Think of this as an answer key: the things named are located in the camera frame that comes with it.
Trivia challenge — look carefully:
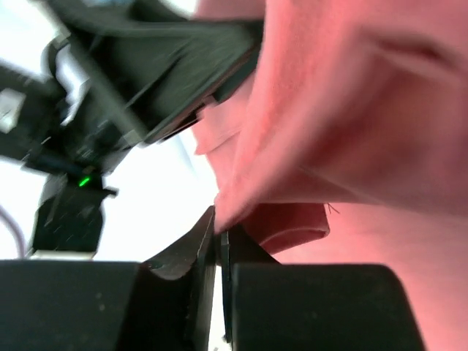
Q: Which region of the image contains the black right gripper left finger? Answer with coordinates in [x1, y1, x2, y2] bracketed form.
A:
[146, 206, 216, 350]

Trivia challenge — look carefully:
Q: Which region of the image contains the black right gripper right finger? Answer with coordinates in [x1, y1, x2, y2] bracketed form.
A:
[219, 224, 279, 344]

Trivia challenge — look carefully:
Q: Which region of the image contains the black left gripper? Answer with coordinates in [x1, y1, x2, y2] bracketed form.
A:
[21, 1, 263, 180]

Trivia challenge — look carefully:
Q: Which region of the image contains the red t shirt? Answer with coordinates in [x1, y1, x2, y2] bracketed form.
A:
[193, 1, 467, 350]

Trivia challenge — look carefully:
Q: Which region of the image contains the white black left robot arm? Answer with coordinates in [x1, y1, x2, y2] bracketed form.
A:
[31, 1, 263, 254]

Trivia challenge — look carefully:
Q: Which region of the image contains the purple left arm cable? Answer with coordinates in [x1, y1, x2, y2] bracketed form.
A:
[0, 204, 29, 259]

